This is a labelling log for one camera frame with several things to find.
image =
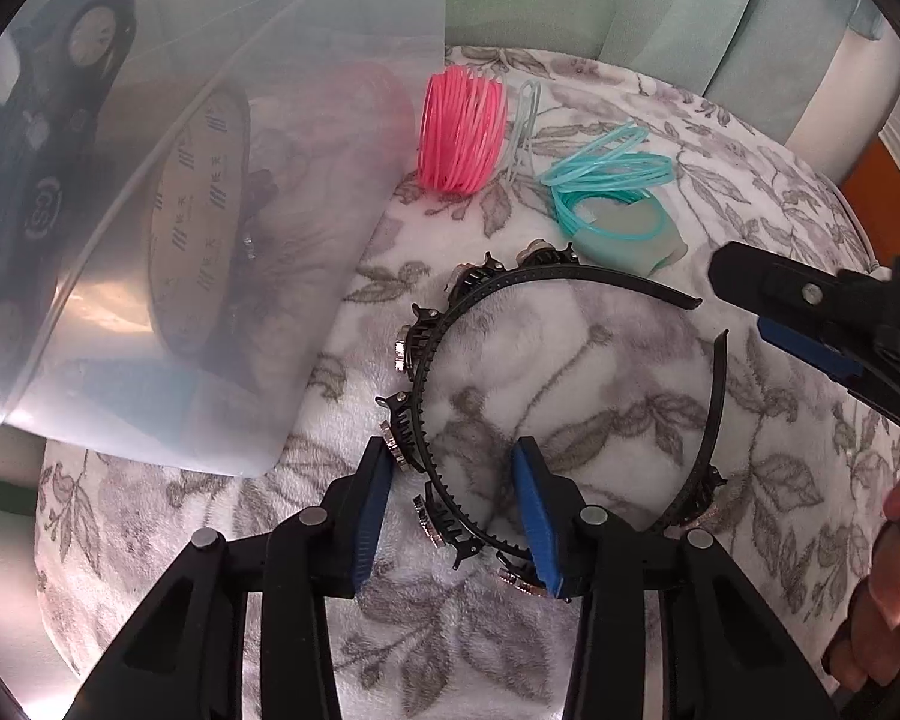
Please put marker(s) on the grey floral blanket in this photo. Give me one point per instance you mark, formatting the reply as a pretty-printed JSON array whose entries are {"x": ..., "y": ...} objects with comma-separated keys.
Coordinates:
[{"x": 570, "y": 390}]

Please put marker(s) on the orange wooden furniture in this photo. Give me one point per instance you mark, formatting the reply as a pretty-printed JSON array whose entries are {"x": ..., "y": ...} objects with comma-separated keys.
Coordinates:
[{"x": 892, "y": 195}]

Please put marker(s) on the black toothed headband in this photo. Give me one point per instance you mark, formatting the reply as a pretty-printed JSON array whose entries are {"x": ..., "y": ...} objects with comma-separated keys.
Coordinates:
[{"x": 570, "y": 274}]

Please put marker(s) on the person's right hand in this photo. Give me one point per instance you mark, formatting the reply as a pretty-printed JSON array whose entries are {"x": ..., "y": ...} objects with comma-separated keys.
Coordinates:
[{"x": 885, "y": 600}]

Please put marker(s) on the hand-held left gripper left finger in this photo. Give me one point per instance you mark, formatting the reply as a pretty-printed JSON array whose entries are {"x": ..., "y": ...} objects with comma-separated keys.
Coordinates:
[{"x": 371, "y": 514}]

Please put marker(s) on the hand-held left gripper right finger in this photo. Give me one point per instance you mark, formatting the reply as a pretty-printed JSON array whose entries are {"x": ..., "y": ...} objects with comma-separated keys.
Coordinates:
[{"x": 540, "y": 521}]

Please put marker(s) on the pale green curtain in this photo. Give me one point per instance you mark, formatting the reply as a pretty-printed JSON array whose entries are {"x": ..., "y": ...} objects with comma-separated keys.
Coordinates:
[{"x": 607, "y": 0}]

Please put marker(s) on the clear plastic storage box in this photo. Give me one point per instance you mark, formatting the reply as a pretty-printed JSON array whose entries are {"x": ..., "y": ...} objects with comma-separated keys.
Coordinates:
[{"x": 330, "y": 240}]

